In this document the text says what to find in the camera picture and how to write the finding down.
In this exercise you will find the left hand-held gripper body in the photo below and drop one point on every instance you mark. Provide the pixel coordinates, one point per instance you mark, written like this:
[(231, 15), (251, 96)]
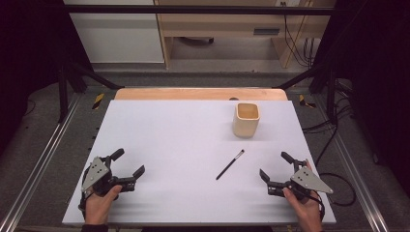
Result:
[(96, 174)]

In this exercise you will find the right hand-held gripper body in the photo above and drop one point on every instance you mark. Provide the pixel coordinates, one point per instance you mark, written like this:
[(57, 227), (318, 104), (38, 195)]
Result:
[(306, 181)]

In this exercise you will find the black pen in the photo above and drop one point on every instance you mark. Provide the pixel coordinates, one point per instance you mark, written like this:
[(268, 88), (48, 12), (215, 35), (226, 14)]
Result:
[(229, 165)]

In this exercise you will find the light wooden square cup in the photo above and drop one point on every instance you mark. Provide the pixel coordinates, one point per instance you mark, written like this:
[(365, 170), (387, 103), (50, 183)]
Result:
[(245, 127)]

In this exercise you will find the person's right hand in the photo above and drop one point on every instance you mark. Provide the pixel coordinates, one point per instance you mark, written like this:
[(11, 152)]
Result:
[(306, 209)]

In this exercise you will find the person's left hand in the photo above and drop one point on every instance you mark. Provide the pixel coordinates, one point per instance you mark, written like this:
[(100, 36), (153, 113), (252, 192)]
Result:
[(98, 208)]

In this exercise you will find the black metal stand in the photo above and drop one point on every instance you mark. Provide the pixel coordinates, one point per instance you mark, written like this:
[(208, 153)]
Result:
[(63, 93), (331, 93)]

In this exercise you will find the wooden table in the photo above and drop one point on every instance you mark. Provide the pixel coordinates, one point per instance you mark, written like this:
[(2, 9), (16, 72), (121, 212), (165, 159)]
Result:
[(193, 94)]

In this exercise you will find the white cabinet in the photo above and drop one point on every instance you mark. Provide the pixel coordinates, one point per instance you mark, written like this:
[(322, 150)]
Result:
[(116, 35)]

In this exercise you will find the dark curtain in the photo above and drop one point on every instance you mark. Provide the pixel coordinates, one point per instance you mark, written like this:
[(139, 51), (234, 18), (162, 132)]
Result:
[(25, 48), (380, 80)]

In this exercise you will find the light wooden desk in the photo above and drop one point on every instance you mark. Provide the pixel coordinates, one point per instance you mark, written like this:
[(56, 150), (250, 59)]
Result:
[(225, 27)]

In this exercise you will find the aluminium rail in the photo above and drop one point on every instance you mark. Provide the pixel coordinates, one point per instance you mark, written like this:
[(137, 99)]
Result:
[(38, 162), (354, 167)]

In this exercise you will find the black horizontal frame bar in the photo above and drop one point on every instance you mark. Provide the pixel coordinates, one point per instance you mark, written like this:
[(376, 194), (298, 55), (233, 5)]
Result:
[(193, 9)]

